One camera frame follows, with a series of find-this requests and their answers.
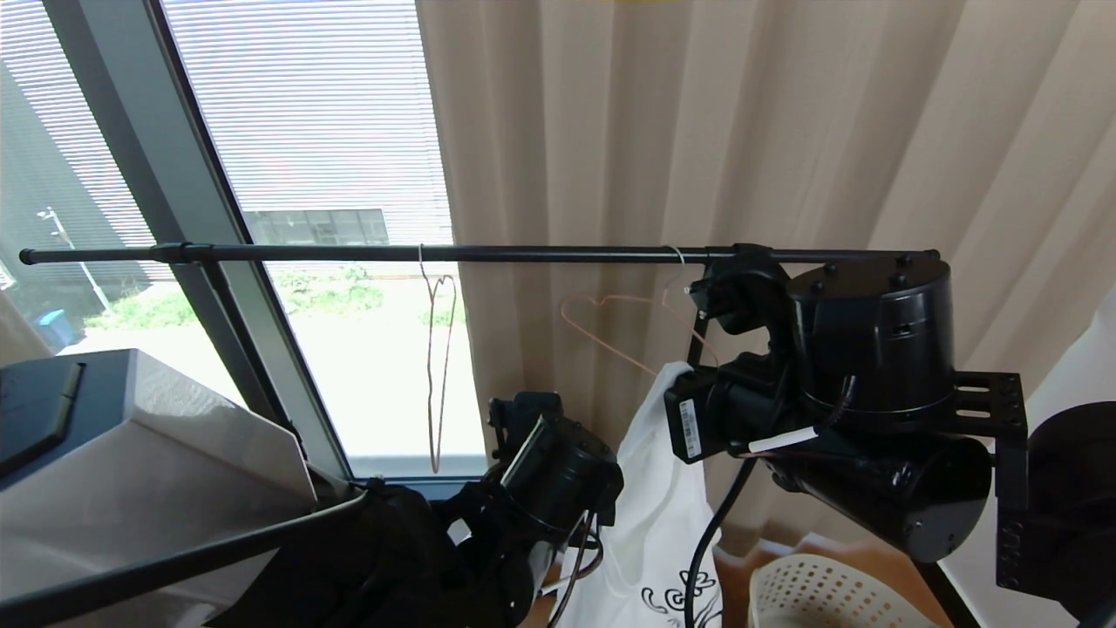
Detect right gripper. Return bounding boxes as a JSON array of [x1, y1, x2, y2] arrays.
[[663, 353, 995, 563]]

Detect white printed T-shirt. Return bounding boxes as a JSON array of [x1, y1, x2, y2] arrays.
[[558, 360, 726, 628]]

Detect pink clothes hanger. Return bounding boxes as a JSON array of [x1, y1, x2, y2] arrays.
[[417, 244, 460, 474], [561, 247, 722, 378]]

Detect white laundry basket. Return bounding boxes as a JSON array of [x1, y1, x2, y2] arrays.
[[748, 554, 941, 628]]

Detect black clothes rack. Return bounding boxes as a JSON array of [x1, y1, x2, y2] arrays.
[[19, 242, 942, 428]]

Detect beige curtain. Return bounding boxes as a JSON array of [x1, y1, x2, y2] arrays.
[[417, 0, 1116, 559]]

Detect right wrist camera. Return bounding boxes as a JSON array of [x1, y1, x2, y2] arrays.
[[687, 247, 793, 367]]

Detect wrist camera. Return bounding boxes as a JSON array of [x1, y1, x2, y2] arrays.
[[487, 391, 566, 463], [687, 247, 793, 367]]

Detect black cable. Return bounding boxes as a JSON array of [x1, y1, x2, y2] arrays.
[[0, 488, 371, 628], [683, 455, 759, 628]]

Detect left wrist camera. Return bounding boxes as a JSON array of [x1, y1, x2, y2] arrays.
[[487, 391, 566, 463]]

